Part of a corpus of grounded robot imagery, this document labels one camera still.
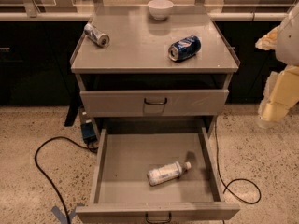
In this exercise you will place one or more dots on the dark base cabinets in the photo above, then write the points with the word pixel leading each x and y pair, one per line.
pixel 35 55

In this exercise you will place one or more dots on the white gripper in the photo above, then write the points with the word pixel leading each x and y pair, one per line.
pixel 289 44

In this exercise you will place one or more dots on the blue power adapter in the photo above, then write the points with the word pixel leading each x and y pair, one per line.
pixel 88 133

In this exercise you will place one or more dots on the grey drawer cabinet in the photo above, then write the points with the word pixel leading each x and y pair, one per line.
pixel 137 56

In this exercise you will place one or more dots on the black drawer handle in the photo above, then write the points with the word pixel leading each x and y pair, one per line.
pixel 158 219
pixel 151 102

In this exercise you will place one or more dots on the blue soda can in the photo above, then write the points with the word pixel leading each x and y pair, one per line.
pixel 184 48

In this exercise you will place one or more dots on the open grey middle drawer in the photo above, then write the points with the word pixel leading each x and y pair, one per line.
pixel 121 191

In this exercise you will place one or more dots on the silver soda can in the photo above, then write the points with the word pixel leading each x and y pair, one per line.
pixel 99 38

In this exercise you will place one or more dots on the black top drawer handle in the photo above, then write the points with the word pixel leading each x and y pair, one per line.
pixel 151 102

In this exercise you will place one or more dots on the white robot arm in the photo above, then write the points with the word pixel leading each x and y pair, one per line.
pixel 287 49

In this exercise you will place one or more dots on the black middle drawer handle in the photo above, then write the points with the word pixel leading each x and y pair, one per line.
pixel 158 219

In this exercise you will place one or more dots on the white bowl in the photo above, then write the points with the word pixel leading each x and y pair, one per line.
pixel 160 9

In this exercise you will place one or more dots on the blue white plastic bottle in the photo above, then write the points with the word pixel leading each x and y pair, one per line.
pixel 168 172

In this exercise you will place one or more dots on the grey top drawer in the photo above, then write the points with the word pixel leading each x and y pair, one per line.
pixel 131 103

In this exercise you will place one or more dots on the blue tape cross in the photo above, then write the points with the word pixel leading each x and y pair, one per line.
pixel 62 217

